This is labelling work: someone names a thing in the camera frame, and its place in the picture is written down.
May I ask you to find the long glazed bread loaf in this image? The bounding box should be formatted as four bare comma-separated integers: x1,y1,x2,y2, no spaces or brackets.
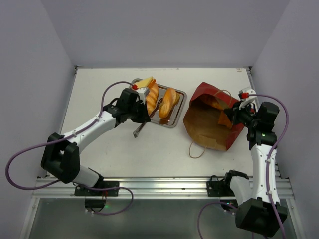
146,83,159,115

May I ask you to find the fake sandwich wedge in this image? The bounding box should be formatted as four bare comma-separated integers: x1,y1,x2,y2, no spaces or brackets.
135,76,156,88

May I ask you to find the red paper bag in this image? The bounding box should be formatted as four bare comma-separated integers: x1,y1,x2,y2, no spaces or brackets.
183,82,244,151

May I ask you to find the golden baguette roll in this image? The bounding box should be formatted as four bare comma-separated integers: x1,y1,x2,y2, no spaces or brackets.
159,88,177,119

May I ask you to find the brown seeded bread slice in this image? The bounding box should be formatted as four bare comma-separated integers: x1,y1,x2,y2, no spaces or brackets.
173,93,180,105

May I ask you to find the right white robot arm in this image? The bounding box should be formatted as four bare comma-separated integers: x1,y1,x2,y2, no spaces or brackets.
222,101,288,237

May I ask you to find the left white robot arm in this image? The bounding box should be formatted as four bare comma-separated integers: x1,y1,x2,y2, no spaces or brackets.
41,87,150,196

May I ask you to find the orange bread in bag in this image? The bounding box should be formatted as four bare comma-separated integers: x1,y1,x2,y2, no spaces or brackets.
211,97,232,129

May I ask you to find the stainless steel tray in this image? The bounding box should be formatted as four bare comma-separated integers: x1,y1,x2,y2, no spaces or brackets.
131,78,187,128

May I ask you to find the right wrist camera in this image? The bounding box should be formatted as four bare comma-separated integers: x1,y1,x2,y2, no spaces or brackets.
238,87,256,110

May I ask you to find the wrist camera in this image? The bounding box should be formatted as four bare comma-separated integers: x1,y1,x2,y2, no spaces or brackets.
238,87,256,110
132,84,149,104

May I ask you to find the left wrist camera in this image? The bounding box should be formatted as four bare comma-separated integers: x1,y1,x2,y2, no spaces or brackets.
132,84,149,104

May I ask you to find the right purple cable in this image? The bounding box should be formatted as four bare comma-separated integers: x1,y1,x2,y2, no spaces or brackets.
198,93,291,239

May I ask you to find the purple cable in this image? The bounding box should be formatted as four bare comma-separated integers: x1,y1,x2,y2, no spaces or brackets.
5,81,137,216
198,93,291,239

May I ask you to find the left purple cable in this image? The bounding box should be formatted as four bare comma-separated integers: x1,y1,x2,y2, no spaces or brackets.
5,81,137,216

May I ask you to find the aluminium mounting rail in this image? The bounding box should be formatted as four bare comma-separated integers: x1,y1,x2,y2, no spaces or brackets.
33,176,292,200

